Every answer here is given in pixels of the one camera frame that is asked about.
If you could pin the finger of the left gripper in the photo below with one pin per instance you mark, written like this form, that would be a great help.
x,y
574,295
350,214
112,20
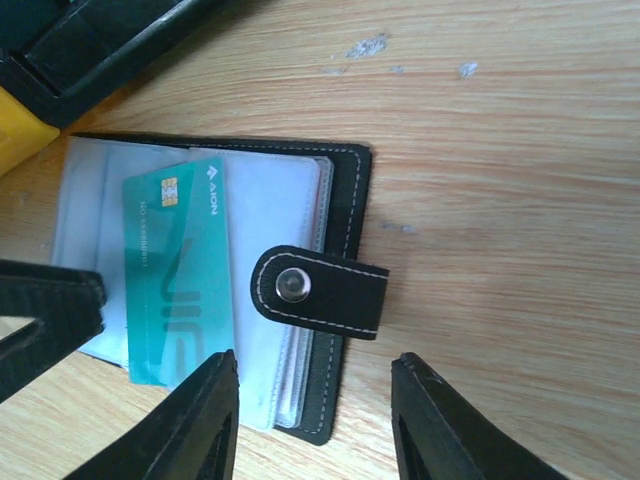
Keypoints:
x,y
65,308

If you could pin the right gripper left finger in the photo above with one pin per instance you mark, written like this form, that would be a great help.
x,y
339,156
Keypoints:
x,y
191,434

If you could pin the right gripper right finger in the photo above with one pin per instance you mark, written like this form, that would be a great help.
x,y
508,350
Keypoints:
x,y
438,434

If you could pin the teal credit card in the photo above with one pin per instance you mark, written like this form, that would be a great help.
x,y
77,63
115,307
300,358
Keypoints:
x,y
177,270

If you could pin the black card holder wallet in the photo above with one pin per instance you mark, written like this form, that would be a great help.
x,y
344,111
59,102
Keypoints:
x,y
295,212

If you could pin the yellow bin with white cards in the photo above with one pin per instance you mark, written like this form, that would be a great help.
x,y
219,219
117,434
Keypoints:
x,y
22,134

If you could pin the black bin with teal cards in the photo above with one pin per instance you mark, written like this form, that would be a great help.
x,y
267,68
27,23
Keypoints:
x,y
61,58

